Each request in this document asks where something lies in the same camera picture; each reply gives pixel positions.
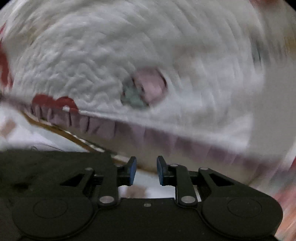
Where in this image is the dark green knit sweater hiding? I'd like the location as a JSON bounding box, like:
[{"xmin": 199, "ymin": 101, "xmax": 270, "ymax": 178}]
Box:
[{"xmin": 1, "ymin": 149, "xmax": 113, "ymax": 207}]

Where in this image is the checked pastel bed sheet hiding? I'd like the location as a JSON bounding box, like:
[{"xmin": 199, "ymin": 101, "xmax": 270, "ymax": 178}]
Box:
[{"xmin": 0, "ymin": 108, "xmax": 176, "ymax": 200}]

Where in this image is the white quilt with red bears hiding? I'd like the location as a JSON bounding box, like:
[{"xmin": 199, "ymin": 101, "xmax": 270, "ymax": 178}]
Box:
[{"xmin": 0, "ymin": 0, "xmax": 296, "ymax": 241}]

